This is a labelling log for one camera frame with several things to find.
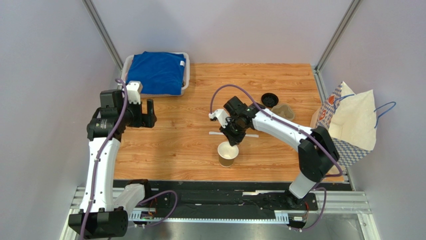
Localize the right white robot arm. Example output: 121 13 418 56
208 96 340 200

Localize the white plastic basket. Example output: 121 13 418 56
120 51 191 98

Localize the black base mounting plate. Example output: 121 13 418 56
145 180 322 220

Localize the brown paper coffee cup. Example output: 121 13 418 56
217 141 239 168

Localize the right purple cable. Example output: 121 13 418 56
209 84 344 233

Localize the grey pulp cup carrier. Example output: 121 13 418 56
271 104 296 121

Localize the white wrapped straw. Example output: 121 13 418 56
208 131 259 138

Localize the blue folded towel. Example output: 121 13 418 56
126 51 187 96

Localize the blue checkered paper bag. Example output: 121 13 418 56
310 81 397 168

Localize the purple cable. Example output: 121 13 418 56
77 78 178 240
209 84 344 233

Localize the black plastic cup lid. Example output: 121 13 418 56
261 92 279 108

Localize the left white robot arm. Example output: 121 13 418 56
68 89 157 240

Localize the aluminium rail frame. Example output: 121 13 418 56
59 186 380 240

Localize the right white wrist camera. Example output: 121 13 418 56
208 109 230 128

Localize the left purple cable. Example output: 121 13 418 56
77 78 178 240

